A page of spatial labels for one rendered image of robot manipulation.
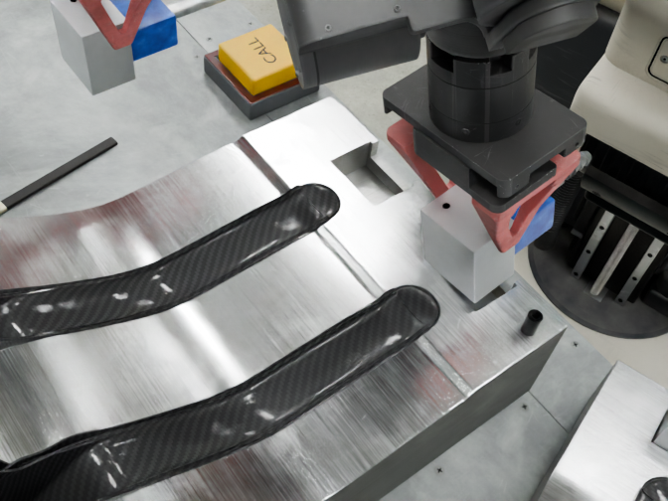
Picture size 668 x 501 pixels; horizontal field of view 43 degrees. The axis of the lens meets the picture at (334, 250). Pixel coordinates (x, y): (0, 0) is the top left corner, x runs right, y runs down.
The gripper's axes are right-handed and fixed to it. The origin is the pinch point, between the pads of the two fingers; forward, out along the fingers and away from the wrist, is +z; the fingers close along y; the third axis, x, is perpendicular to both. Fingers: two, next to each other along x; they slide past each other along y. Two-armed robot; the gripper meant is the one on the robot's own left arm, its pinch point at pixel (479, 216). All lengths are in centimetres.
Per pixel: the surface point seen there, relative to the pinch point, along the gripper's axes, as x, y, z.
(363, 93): 62, -103, 89
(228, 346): -17.3, -4.4, 2.4
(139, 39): -9.2, -25.8, -5.6
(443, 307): -4.4, 1.3, 4.7
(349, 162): -0.7, -13.4, 4.1
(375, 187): 0.0, -11.4, 6.0
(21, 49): -13.7, -47.7, 4.2
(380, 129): 58, -92, 90
